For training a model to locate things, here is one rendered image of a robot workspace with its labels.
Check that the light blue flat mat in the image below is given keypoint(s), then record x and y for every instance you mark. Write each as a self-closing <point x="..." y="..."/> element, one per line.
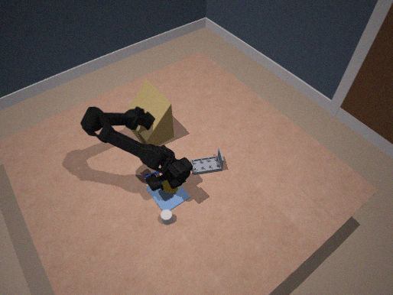
<point x="168" y="201"/>

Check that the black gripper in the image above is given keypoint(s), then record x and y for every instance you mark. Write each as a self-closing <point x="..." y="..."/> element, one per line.
<point x="155" y="182"/>

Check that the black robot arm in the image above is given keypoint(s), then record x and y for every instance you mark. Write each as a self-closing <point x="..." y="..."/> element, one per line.
<point x="150" y="155"/>

